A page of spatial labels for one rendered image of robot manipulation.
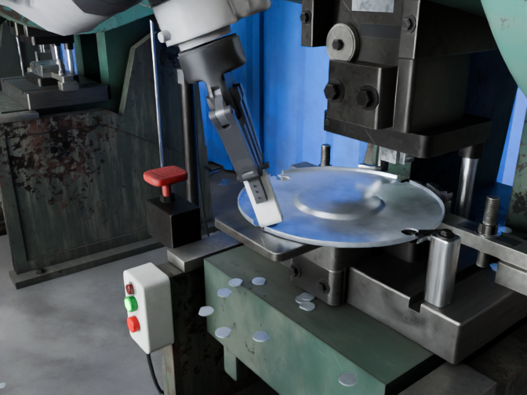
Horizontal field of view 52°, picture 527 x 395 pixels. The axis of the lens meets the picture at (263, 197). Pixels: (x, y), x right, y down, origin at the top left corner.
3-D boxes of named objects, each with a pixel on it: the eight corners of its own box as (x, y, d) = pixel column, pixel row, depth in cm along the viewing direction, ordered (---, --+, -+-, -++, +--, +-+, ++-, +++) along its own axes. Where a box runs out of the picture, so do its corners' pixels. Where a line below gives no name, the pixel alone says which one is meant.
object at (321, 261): (276, 347, 68) (277, 251, 63) (214, 299, 78) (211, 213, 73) (404, 284, 82) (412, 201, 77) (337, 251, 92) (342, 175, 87)
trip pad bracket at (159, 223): (177, 308, 99) (170, 209, 92) (152, 287, 106) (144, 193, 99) (205, 297, 102) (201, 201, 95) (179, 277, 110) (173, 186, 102)
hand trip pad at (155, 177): (158, 220, 95) (155, 179, 93) (143, 210, 100) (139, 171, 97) (193, 211, 99) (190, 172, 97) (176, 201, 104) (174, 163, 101)
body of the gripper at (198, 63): (183, 47, 67) (210, 117, 70) (167, 56, 59) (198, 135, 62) (241, 27, 65) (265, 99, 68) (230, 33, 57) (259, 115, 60)
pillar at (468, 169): (463, 221, 83) (477, 132, 78) (451, 216, 84) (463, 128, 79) (471, 217, 84) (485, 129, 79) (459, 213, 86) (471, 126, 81)
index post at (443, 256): (441, 309, 66) (450, 237, 62) (419, 298, 68) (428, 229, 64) (454, 301, 67) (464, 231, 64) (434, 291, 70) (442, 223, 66)
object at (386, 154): (400, 165, 80) (402, 141, 79) (376, 157, 84) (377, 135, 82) (413, 161, 82) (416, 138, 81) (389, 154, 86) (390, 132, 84)
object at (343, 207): (486, 210, 75) (487, 204, 75) (337, 273, 59) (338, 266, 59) (339, 160, 97) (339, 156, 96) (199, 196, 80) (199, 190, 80)
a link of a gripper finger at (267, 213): (265, 170, 67) (264, 172, 67) (282, 219, 69) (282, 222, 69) (242, 176, 68) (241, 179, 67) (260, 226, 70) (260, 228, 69)
